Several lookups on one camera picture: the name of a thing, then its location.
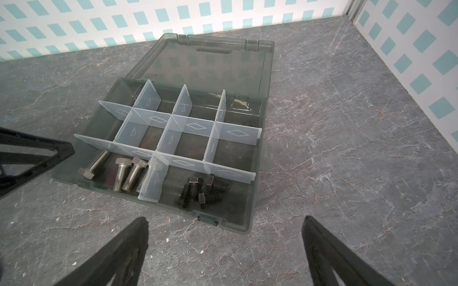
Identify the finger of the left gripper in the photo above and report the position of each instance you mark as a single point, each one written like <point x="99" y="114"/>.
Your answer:
<point x="40" y="163"/>

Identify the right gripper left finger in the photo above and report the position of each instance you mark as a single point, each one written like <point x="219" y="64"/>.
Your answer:
<point x="118" y="263"/>

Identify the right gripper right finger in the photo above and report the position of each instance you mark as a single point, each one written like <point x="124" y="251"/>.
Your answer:
<point x="327" y="256"/>

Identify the silver bolt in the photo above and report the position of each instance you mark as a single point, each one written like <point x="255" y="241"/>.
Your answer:
<point x="122" y="171"/>
<point x="90" y="170"/>
<point x="137" y="167"/>
<point x="141" y="180"/>

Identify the black screw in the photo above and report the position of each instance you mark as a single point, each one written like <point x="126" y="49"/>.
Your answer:
<point x="184" y="199"/>
<point x="215" y="185"/>
<point x="209" y="198"/>
<point x="195" y="185"/>

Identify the grey plastic organizer box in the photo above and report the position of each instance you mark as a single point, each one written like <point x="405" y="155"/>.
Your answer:
<point x="193" y="106"/>

